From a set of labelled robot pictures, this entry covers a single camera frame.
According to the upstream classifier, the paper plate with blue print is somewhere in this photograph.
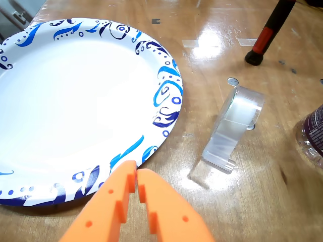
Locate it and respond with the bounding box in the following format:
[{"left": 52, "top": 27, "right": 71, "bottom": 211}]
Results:
[{"left": 0, "top": 17, "right": 184, "bottom": 207}]

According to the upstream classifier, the clear bottle with purple label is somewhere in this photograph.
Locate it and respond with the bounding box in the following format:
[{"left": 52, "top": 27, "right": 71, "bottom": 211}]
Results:
[{"left": 295, "top": 103, "right": 323, "bottom": 170}]

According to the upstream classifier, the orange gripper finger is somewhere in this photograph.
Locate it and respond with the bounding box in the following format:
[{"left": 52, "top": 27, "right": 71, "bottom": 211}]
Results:
[
  {"left": 58, "top": 160, "right": 138, "bottom": 242},
  {"left": 137, "top": 168, "right": 216, "bottom": 242}
]

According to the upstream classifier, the red black screwdriver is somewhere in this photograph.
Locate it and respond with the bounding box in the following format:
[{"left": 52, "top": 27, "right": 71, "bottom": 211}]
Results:
[{"left": 244, "top": 0, "right": 296, "bottom": 67}]

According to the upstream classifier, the clear tape piece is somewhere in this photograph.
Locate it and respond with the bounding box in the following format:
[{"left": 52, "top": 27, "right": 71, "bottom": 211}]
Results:
[
  {"left": 237, "top": 37, "right": 258, "bottom": 47},
  {"left": 182, "top": 39, "right": 200, "bottom": 48}
]

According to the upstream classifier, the clear tape dispenser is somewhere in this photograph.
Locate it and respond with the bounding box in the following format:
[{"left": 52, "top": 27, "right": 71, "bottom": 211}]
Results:
[{"left": 201, "top": 85, "right": 266, "bottom": 175}]

